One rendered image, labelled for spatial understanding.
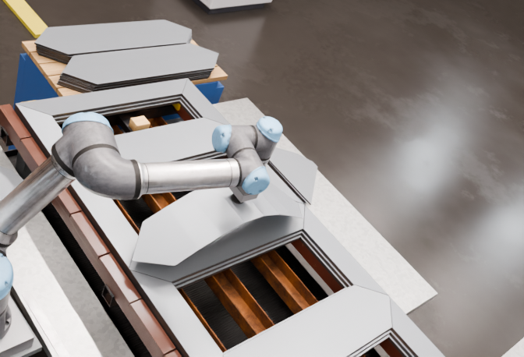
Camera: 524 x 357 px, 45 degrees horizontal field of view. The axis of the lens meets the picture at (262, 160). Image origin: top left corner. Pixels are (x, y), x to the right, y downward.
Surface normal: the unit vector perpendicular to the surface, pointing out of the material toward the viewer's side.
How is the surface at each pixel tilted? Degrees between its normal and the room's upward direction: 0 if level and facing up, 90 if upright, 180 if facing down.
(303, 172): 0
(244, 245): 0
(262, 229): 0
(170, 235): 28
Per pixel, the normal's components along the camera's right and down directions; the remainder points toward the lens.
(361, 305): 0.33, -0.73
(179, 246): -0.04, -0.55
